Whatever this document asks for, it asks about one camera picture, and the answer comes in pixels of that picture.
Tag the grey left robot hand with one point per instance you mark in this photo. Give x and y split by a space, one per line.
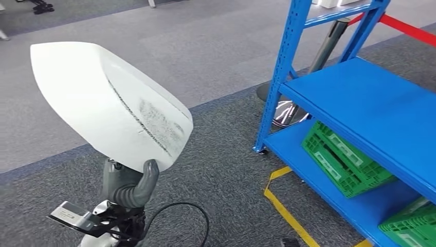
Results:
126 191

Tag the white curved plastic part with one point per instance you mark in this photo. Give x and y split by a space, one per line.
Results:
85 95

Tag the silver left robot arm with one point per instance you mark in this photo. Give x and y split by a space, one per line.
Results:
98 242

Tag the blue metal shelf rack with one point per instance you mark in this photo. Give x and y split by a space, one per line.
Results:
374 102

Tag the chrome stanchion base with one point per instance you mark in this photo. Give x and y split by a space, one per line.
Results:
289 114

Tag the white furniture leg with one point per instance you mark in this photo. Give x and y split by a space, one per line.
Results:
152 3

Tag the green plastic crate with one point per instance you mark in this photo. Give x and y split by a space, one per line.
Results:
415 225
316 143

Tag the black chair base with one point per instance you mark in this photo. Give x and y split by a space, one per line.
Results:
42 6

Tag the white lit plinth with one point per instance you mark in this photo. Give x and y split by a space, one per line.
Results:
327 3

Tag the red barrier belt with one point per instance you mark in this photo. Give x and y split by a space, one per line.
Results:
408 30

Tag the steel stanchion post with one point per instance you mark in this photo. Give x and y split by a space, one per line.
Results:
330 41

